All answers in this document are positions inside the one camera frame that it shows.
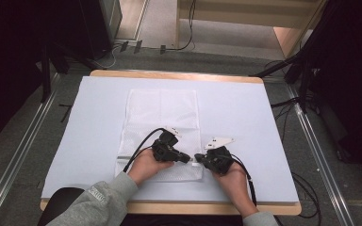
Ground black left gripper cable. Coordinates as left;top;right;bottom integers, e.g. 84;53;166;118
122;126;168;174

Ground black hanging cable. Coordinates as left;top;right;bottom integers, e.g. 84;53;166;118
164;0;198;52

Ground looped black floor cable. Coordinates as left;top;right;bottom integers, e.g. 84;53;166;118
291;171;322;220

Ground aluminium floor rail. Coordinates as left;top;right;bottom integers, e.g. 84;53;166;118
286;84;356;226
0;73;61;226

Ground white floor cable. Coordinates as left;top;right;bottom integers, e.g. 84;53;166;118
97;43;122;70

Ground dark cabinet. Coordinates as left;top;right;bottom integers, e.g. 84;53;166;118
76;0;123;61

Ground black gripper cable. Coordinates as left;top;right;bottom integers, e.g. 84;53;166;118
230;153;258;207
122;126;168;174

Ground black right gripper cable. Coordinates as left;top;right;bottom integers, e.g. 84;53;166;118
230;153;258;207

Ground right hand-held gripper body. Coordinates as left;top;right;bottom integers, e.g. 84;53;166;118
201;137;236;176

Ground white table mat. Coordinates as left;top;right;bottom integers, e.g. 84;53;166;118
41;75;300;203

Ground black metal stand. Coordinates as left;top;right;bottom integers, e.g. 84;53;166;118
249;37;320;115

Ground person's right hand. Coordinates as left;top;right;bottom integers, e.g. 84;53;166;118
211;161;253;197

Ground black floor cables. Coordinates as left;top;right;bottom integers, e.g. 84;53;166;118
269;96;301;143

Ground white mesh laundry bag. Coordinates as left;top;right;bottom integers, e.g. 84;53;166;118
114;89;205;183

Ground person's left hand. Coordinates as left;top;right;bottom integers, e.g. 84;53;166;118
126;147;175;186

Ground black curtain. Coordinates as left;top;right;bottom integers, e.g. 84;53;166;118
0;0;86;151
305;0;362;186

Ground light wooden shelf unit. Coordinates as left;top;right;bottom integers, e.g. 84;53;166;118
174;0;328;60

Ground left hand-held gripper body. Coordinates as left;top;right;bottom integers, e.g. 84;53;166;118
151;125;184;164

